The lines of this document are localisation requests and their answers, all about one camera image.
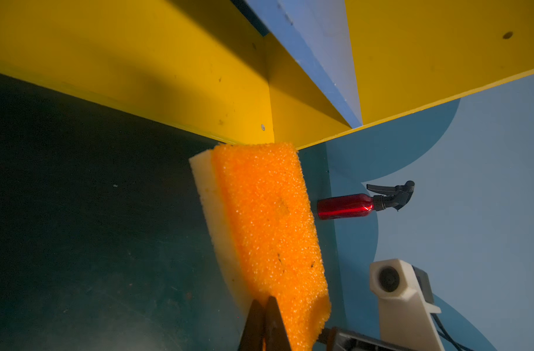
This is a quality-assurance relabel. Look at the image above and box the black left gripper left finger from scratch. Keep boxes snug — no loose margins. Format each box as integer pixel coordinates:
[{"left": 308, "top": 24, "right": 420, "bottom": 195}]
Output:
[{"left": 238, "top": 300, "right": 265, "bottom": 351}]

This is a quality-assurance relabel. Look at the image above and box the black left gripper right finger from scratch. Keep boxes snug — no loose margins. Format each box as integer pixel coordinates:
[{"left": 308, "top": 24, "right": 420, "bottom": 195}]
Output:
[{"left": 264, "top": 296, "right": 292, "bottom": 351}]

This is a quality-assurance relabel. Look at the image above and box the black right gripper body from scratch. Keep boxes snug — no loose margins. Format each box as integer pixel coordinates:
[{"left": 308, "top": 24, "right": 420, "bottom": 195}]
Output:
[{"left": 325, "top": 327, "right": 409, "bottom": 351}]

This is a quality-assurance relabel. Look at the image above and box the orange sponge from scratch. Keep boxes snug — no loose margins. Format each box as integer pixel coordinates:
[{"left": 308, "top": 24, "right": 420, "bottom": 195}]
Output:
[{"left": 189, "top": 143, "right": 331, "bottom": 350}]

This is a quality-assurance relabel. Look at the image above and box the yellow shelf with coloured boards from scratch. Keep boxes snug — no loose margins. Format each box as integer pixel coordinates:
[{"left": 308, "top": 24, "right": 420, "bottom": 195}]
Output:
[{"left": 0, "top": 1, "right": 534, "bottom": 149}]

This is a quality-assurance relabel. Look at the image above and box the red toy fire extinguisher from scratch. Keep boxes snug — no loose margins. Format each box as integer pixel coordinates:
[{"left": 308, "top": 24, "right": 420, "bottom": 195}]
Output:
[{"left": 317, "top": 181, "right": 415, "bottom": 220}]

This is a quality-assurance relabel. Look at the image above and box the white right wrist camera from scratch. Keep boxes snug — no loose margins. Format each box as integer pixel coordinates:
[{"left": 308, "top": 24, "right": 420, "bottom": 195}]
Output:
[{"left": 369, "top": 259, "right": 445, "bottom": 350}]

